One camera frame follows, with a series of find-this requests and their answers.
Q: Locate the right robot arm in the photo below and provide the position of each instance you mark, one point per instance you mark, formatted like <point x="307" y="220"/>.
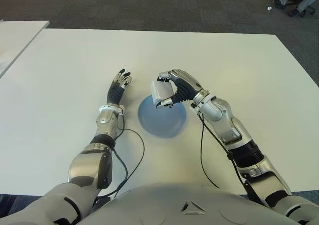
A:
<point x="224" y="117"/>

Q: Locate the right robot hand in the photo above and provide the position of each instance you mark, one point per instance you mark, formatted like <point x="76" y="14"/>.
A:
<point x="185" y="89"/>

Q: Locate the white square charger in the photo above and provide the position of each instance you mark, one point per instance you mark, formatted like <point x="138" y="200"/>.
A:
<point x="163" y="91"/>

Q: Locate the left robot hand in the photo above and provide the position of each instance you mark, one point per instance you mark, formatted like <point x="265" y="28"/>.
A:
<point x="115" y="92"/>

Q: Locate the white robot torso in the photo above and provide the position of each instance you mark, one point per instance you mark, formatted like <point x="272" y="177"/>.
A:
<point x="174" y="202"/>

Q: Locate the blue round plate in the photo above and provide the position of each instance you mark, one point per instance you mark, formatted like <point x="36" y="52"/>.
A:
<point x="162" y="122"/>

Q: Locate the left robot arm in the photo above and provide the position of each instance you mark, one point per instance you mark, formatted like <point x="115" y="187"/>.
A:
<point x="87" y="165"/>

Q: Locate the white side table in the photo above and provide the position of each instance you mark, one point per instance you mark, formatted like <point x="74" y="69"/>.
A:
<point x="17" y="40"/>

